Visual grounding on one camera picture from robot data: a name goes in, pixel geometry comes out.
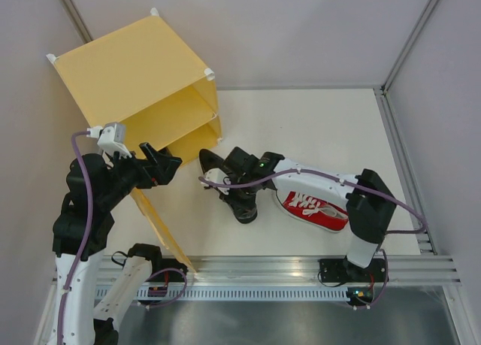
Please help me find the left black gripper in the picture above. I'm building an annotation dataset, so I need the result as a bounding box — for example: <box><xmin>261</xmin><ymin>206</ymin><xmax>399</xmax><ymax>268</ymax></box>
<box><xmin>98</xmin><ymin>141</ymin><xmax>182</xmax><ymax>207</ymax></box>

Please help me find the yellow cabinet door panel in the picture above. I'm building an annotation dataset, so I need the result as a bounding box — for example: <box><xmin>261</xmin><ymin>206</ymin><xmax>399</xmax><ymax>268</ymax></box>
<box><xmin>130</xmin><ymin>188</ymin><xmax>196</xmax><ymax>273</ymax></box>

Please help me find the red canvas sneaker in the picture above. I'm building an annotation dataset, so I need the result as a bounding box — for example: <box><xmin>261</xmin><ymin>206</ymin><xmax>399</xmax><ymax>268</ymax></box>
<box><xmin>272</xmin><ymin>191</ymin><xmax>349</xmax><ymax>233</ymax></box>

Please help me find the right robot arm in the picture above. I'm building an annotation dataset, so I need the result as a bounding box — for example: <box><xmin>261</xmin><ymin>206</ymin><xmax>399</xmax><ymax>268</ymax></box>
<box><xmin>203</xmin><ymin>147</ymin><xmax>396</xmax><ymax>281</ymax></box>

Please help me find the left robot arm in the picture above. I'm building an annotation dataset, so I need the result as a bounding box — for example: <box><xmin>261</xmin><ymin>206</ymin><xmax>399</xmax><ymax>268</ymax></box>
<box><xmin>49</xmin><ymin>142</ymin><xmax>182</xmax><ymax>344</ymax></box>

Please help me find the yellow shoe cabinet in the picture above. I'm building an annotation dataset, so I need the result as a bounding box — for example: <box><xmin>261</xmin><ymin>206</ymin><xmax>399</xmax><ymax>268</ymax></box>
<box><xmin>47</xmin><ymin>8</ymin><xmax>222</xmax><ymax>163</ymax></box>

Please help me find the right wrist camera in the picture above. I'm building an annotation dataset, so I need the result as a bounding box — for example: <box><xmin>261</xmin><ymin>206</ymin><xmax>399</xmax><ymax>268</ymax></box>
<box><xmin>204</xmin><ymin>168</ymin><xmax>231</xmax><ymax>195</ymax></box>

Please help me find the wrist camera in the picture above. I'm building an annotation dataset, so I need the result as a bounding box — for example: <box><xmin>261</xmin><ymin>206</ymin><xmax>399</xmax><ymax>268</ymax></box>
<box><xmin>86</xmin><ymin>122</ymin><xmax>132</xmax><ymax>158</ymax></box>
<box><xmin>204</xmin><ymin>168</ymin><xmax>231</xmax><ymax>195</ymax></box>

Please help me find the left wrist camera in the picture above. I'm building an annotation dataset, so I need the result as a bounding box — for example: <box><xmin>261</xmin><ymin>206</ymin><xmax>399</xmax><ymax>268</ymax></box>
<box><xmin>86</xmin><ymin>122</ymin><xmax>132</xmax><ymax>158</ymax></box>

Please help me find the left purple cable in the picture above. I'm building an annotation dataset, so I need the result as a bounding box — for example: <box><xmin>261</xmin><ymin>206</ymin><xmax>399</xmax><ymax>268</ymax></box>
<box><xmin>54</xmin><ymin>131</ymin><xmax>94</xmax><ymax>345</ymax></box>

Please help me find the white slotted cable duct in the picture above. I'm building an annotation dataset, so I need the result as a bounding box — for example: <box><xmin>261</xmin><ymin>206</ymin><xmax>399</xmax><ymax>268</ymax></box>
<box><xmin>95</xmin><ymin>285</ymin><xmax>349</xmax><ymax>302</ymax></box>

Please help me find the aluminium frame post right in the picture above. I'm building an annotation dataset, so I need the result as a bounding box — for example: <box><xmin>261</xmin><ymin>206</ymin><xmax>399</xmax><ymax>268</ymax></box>
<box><xmin>379</xmin><ymin>0</ymin><xmax>452</xmax><ymax>94</ymax></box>

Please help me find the aluminium frame post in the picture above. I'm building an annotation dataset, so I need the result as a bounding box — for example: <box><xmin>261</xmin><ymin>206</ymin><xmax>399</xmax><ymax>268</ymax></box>
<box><xmin>379</xmin><ymin>0</ymin><xmax>452</xmax><ymax>94</ymax></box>
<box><xmin>59</xmin><ymin>0</ymin><xmax>94</xmax><ymax>44</ymax></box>

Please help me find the aluminium front rail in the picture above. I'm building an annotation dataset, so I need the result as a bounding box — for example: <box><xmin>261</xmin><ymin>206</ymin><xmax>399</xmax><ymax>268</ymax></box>
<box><xmin>89</xmin><ymin>255</ymin><xmax>463</xmax><ymax>286</ymax></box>

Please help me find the aluminium frame post left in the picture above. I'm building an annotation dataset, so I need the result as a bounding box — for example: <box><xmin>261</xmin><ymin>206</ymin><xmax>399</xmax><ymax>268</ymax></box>
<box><xmin>59</xmin><ymin>0</ymin><xmax>94</xmax><ymax>44</ymax></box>

